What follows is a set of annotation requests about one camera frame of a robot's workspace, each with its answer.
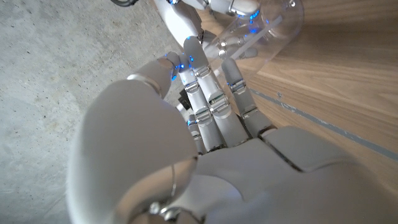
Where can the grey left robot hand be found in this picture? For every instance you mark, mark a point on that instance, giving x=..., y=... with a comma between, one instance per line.
x=217, y=174

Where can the clear bottle with black pump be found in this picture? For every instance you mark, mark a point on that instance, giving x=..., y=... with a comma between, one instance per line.
x=264, y=34

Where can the grey tape outline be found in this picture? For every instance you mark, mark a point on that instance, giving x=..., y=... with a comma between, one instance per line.
x=326, y=126

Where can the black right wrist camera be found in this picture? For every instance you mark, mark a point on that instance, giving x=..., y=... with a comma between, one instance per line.
x=185, y=100

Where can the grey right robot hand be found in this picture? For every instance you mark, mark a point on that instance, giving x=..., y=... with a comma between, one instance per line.
x=199, y=21

